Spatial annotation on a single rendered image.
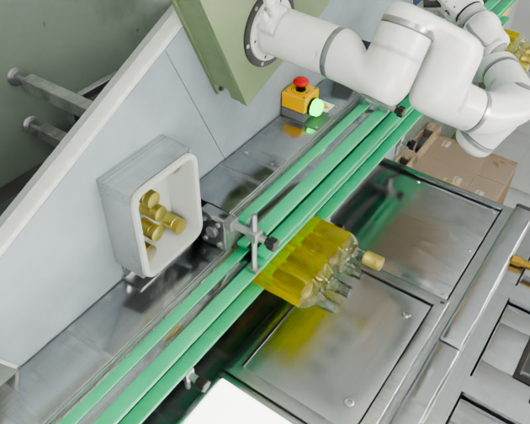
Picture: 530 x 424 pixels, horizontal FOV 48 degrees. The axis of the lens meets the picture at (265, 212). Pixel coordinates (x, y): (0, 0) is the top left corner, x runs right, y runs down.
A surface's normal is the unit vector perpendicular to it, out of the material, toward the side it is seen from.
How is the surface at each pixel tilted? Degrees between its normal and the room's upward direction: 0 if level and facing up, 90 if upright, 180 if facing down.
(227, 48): 4
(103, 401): 90
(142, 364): 90
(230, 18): 4
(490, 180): 89
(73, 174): 0
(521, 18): 90
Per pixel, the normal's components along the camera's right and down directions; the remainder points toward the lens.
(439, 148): -0.12, -0.78
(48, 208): 0.82, 0.40
